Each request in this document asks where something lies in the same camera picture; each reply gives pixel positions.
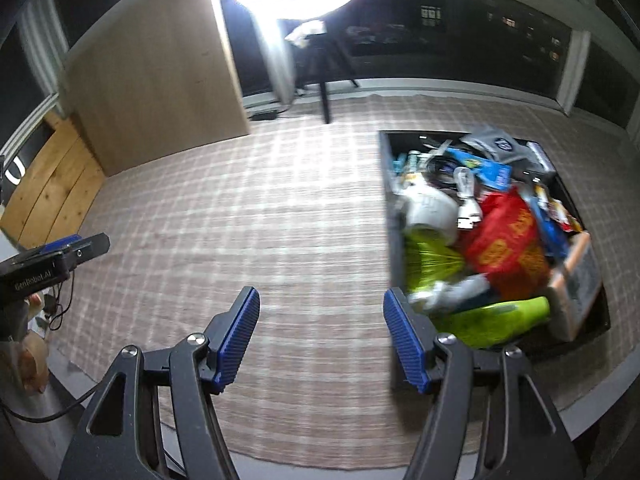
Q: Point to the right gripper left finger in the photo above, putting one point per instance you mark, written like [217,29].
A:
[119,435]

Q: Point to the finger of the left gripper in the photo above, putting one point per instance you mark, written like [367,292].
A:
[61,243]
[89,248]

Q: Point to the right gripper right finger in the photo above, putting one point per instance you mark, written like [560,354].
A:
[523,436]

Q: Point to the person's hand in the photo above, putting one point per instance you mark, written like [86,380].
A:
[24,351]

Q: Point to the wooden board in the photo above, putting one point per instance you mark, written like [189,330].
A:
[60,185]

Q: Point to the green plastic bottle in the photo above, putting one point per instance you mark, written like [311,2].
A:
[494,324]

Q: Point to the orange packaged food block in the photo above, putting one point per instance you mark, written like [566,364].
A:
[573,288]

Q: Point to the yellow green shuttlecock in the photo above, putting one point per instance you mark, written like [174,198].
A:
[428,259]

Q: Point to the red fabric bag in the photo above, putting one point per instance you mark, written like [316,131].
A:
[505,247]

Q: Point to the cardboard box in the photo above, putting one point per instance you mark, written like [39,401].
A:
[152,79]

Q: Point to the plaid woven mat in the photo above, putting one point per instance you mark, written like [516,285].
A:
[297,209]

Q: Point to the white cup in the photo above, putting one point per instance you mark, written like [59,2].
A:
[428,208]

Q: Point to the blue snack packet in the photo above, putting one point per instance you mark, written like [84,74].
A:
[493,175]

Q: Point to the grey pouch with logo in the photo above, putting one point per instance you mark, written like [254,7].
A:
[495,144]

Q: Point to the black storage tray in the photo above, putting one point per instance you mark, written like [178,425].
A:
[538,343]

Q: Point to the black light tripod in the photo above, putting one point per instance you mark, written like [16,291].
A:
[322,52]

